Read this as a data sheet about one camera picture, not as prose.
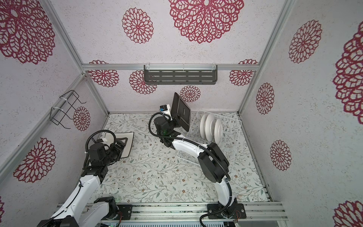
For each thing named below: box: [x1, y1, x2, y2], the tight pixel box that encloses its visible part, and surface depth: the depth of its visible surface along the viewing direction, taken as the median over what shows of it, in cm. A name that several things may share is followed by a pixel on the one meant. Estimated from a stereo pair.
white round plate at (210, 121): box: [205, 113, 218, 143], surface depth 96 cm
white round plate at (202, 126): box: [199, 113, 209, 140], surface depth 96 cm
